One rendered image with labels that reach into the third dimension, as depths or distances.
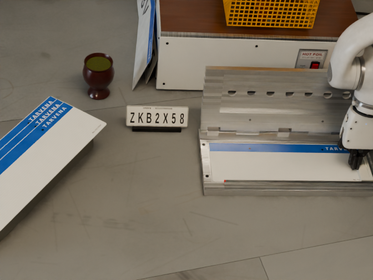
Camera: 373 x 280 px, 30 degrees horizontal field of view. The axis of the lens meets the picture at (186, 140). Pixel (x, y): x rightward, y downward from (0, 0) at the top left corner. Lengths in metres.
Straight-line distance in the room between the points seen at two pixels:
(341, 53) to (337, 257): 0.46
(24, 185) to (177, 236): 0.36
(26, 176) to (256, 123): 0.60
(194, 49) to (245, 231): 0.51
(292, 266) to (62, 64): 0.87
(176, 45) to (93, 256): 0.60
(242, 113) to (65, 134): 0.45
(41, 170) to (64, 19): 0.71
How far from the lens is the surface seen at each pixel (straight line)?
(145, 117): 1.80
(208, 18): 1.88
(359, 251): 1.68
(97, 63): 1.86
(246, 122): 1.78
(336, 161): 1.81
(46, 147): 1.63
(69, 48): 2.06
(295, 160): 1.78
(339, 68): 1.59
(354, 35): 1.57
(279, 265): 1.60
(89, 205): 1.65
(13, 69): 2.00
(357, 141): 1.72
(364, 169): 1.80
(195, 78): 1.90
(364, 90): 1.64
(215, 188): 1.68
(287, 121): 1.80
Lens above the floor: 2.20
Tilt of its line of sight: 46 degrees down
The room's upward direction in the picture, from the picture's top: 7 degrees clockwise
